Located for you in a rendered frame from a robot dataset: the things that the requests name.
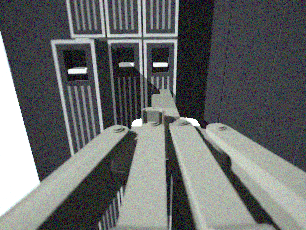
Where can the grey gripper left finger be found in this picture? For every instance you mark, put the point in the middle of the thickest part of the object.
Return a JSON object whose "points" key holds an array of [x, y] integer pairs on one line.
{"points": [[77, 194]]}

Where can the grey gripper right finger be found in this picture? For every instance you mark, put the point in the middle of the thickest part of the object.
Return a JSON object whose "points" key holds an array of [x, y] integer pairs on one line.
{"points": [[271, 192]]}

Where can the black server rack frame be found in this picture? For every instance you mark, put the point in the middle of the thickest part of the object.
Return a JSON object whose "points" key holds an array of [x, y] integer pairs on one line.
{"points": [[241, 63]]}

